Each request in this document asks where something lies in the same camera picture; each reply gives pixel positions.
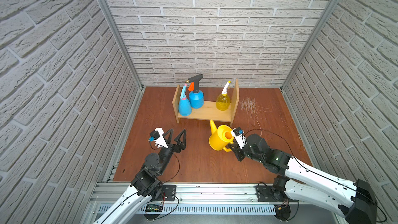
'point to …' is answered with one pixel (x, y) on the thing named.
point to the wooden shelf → (209, 111)
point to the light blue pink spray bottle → (184, 108)
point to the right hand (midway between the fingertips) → (227, 147)
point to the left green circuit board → (154, 208)
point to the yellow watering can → (221, 137)
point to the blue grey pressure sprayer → (196, 97)
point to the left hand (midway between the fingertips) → (178, 127)
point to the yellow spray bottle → (223, 101)
